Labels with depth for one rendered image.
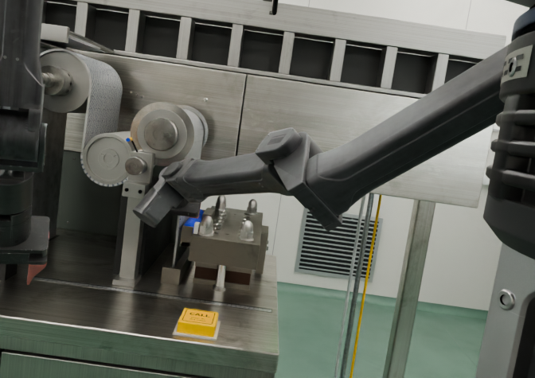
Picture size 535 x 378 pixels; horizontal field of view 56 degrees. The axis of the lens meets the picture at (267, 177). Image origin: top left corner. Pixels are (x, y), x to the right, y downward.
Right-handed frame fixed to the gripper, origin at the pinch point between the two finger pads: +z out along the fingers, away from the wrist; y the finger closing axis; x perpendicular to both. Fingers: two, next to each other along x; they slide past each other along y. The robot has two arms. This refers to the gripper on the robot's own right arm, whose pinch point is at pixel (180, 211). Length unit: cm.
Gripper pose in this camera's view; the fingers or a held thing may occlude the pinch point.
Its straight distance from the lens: 121.4
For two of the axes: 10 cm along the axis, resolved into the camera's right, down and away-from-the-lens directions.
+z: -0.8, 4.1, 9.1
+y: 9.9, 1.3, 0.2
